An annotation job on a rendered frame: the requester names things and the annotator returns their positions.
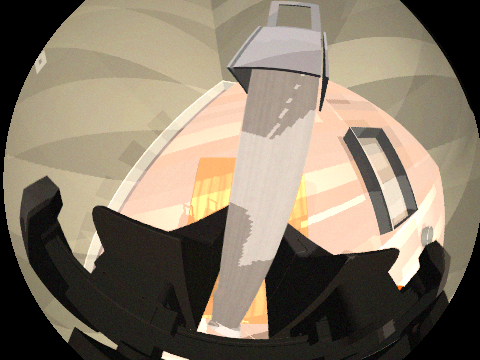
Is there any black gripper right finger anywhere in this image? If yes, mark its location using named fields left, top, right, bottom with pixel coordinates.
left=264, top=223, right=400, bottom=340

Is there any wooden board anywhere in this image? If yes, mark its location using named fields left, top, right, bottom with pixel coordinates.
left=188, top=157, right=309, bottom=324

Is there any grey rectangular tin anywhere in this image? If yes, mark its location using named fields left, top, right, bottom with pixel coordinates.
left=344, top=127, right=419, bottom=236

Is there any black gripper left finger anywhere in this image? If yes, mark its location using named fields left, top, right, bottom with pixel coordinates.
left=92, top=205, right=229, bottom=331

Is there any grey saucepan with long thin handle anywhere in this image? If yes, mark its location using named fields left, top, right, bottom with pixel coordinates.
left=421, top=225, right=433, bottom=247

